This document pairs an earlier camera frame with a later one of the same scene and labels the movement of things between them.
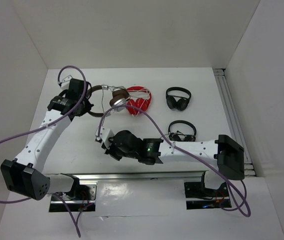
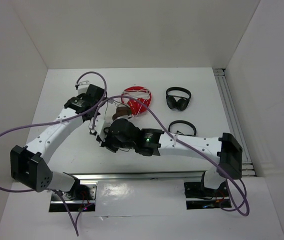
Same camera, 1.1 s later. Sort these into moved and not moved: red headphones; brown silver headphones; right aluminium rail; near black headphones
Moved: brown silver headphones
Not moved: near black headphones; right aluminium rail; red headphones
